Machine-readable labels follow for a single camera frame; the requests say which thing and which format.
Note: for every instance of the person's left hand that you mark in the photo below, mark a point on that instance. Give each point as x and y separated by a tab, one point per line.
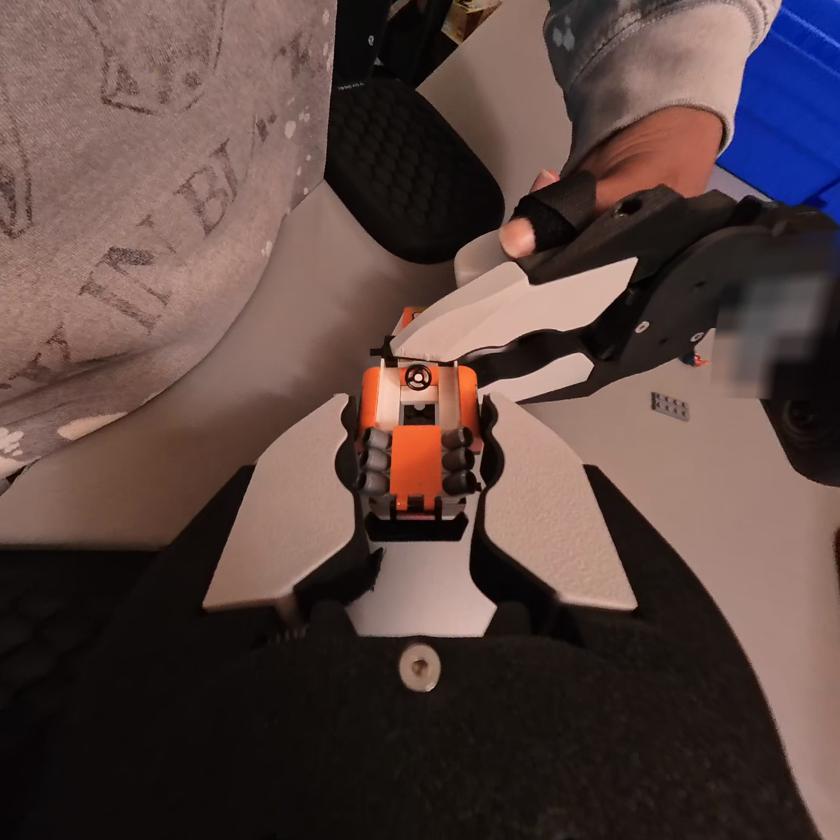
643	151

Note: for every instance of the grey lego plate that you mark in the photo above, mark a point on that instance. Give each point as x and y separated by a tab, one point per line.
670	406

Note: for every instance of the orange white lego car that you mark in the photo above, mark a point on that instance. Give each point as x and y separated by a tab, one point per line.
420	453

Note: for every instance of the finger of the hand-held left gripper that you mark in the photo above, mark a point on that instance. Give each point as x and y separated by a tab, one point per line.
551	378
492	309

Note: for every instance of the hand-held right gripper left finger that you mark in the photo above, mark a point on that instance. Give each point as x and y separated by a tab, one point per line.
295	512

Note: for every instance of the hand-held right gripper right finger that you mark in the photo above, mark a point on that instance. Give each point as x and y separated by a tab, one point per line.
558	512

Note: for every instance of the black honeycomb wrist rest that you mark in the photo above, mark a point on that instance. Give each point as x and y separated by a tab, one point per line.
407	164
53	617

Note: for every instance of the blue storage bin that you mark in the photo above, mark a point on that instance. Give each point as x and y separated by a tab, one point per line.
794	92

